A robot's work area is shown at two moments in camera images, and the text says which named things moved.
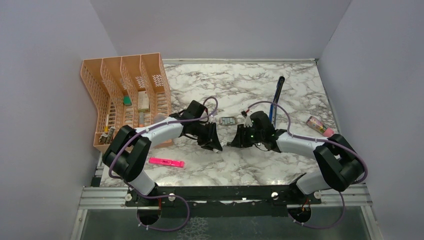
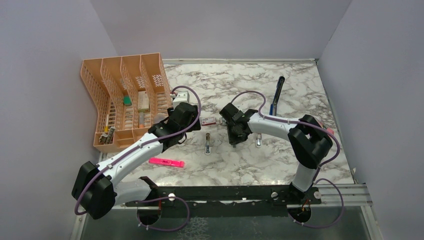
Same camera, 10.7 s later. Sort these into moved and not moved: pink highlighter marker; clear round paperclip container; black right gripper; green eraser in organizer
Moved: black right gripper
Not moved: green eraser in organizer; pink highlighter marker; clear round paperclip container
